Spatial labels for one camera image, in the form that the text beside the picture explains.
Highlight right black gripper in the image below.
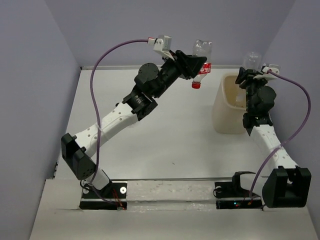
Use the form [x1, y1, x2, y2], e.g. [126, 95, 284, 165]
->
[235, 66, 269, 113]

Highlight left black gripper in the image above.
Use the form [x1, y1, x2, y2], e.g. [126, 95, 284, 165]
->
[151, 50, 207, 100]

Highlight crushed red label bottle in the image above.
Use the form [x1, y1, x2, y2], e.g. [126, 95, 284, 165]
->
[191, 39, 212, 89]

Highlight clear bottle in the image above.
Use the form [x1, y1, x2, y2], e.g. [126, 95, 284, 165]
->
[242, 51, 262, 71]

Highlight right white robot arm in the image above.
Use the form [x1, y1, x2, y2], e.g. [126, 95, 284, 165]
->
[230, 64, 312, 209]

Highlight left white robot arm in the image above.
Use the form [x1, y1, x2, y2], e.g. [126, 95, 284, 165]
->
[61, 50, 207, 198]

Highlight beige plastic bin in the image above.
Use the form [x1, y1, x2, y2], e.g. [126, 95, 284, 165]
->
[212, 73, 246, 135]

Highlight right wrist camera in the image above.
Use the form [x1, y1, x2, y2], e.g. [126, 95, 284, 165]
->
[253, 63, 281, 81]

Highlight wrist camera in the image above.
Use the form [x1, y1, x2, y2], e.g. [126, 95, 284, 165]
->
[253, 63, 281, 81]
[147, 35, 174, 60]

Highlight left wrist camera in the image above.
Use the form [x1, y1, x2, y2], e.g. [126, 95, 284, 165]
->
[147, 35, 174, 60]

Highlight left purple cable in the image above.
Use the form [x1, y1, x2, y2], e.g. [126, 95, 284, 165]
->
[89, 38, 151, 201]

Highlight purple cable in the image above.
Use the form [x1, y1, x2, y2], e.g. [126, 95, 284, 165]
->
[89, 38, 151, 201]
[249, 68, 313, 201]

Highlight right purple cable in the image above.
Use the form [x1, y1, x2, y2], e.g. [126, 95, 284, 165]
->
[249, 68, 313, 201]

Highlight metal table rail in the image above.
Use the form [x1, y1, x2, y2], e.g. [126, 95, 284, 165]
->
[80, 65, 241, 71]

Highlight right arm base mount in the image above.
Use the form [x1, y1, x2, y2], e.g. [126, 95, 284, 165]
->
[212, 181, 264, 210]

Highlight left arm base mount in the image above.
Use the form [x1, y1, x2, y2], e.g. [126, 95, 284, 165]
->
[79, 180, 128, 211]

